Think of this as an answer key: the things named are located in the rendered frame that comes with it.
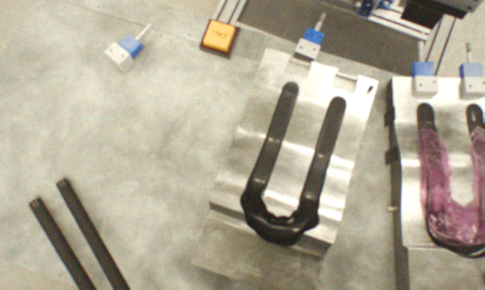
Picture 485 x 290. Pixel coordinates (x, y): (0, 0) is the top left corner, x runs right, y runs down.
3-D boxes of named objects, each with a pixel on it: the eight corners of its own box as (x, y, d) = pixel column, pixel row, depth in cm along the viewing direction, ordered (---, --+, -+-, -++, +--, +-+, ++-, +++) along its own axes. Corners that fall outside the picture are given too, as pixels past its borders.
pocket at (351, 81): (334, 74, 120) (336, 67, 116) (357, 80, 119) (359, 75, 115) (328, 92, 119) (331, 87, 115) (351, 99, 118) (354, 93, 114)
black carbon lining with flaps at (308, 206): (282, 81, 118) (285, 66, 109) (352, 103, 116) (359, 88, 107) (232, 230, 109) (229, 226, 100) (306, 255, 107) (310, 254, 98)
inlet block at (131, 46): (146, 23, 130) (141, 13, 125) (161, 35, 129) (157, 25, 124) (110, 61, 128) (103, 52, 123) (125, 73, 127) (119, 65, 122)
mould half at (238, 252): (266, 62, 127) (266, 38, 114) (370, 94, 124) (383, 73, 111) (194, 264, 114) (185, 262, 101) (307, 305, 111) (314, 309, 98)
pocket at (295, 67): (289, 61, 121) (290, 54, 117) (311, 67, 120) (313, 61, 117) (283, 78, 120) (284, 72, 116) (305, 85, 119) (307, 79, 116)
